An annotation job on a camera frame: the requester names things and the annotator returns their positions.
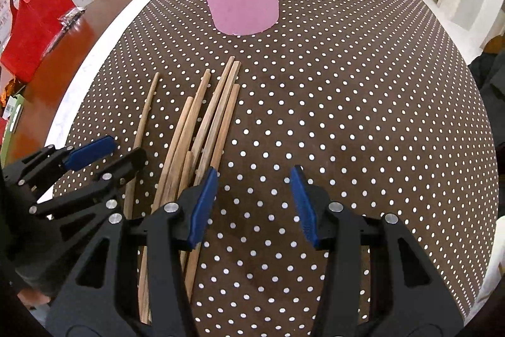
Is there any left human hand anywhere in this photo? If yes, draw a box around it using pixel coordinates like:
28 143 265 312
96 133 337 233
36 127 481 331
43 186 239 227
17 287 51 309

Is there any wooden chopstick on table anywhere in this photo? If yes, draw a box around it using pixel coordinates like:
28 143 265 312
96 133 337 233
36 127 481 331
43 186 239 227
178 56 235 195
151 97 193 213
194 57 241 186
138 69 211 323
185 84 241 300
123 72 160 219

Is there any red gift bag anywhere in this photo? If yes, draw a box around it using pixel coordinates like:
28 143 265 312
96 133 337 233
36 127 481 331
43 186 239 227
1 0 75 84

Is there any clear plastic packet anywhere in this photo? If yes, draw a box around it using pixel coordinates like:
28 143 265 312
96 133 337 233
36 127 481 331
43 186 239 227
58 6 85 30

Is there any brown polka dot tablecloth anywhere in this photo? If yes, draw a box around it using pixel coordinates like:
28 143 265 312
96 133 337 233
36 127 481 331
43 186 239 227
66 0 498 336

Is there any dark jacket on chair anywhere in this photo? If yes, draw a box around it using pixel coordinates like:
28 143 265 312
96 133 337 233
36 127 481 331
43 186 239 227
468 48 505 148

